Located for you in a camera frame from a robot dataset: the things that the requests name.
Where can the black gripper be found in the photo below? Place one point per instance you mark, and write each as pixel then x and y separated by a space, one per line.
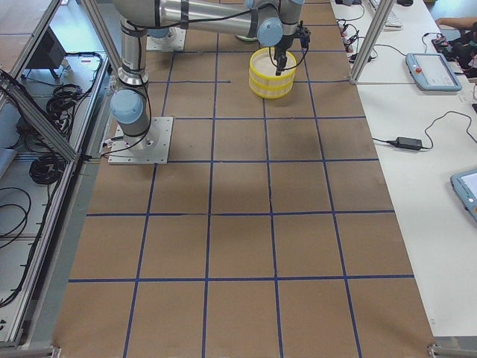
pixel 282 45

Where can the yellow top steamer layer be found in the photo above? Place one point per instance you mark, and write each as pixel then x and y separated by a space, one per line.
pixel 263 68

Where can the yellow steamer layer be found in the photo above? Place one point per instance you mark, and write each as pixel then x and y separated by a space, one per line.
pixel 270 92
pixel 263 68

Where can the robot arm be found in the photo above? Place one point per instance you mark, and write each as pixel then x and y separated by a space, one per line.
pixel 274 24

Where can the yellow bottom steamer layer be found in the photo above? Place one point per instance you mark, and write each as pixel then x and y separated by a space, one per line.
pixel 270 92

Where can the teach pendant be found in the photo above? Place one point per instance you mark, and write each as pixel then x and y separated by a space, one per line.
pixel 431 72
pixel 464 186

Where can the black power brick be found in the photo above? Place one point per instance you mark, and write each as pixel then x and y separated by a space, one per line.
pixel 406 143

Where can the aluminium frame post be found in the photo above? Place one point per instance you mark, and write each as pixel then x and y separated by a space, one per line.
pixel 377 23

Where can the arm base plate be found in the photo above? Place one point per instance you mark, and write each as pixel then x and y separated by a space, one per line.
pixel 153 148

